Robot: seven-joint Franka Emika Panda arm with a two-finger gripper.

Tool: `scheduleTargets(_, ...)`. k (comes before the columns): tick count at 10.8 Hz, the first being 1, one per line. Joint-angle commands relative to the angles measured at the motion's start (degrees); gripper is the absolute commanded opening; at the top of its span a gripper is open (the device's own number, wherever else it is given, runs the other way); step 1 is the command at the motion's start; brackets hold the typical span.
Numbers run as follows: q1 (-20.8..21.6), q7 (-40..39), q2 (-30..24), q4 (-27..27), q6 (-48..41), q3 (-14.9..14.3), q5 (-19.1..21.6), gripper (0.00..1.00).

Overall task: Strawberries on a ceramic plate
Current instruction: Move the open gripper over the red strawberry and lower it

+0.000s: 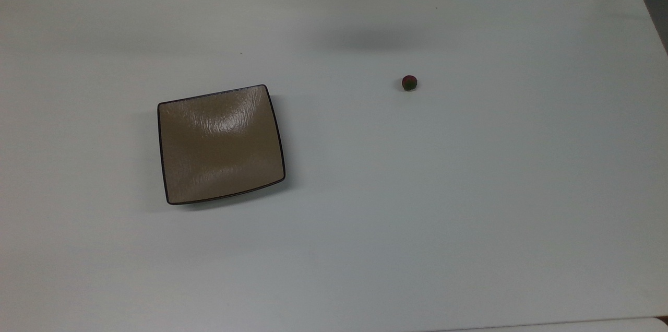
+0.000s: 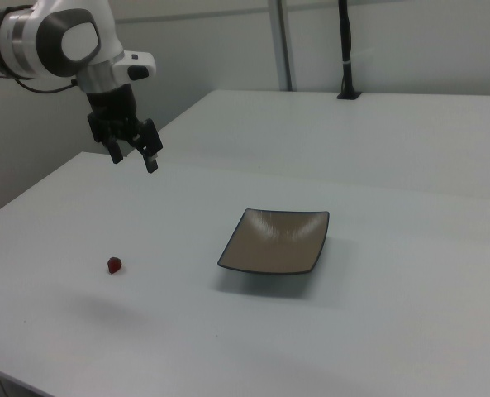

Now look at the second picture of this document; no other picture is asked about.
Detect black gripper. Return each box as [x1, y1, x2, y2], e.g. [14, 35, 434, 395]
[84, 84, 164, 175]

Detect square brown ceramic plate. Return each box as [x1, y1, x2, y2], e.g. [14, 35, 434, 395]
[216, 208, 331, 276]

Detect black pole with base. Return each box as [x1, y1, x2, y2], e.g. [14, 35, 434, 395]
[336, 0, 364, 101]

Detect grey metal partition post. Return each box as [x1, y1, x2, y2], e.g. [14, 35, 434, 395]
[268, 0, 293, 92]

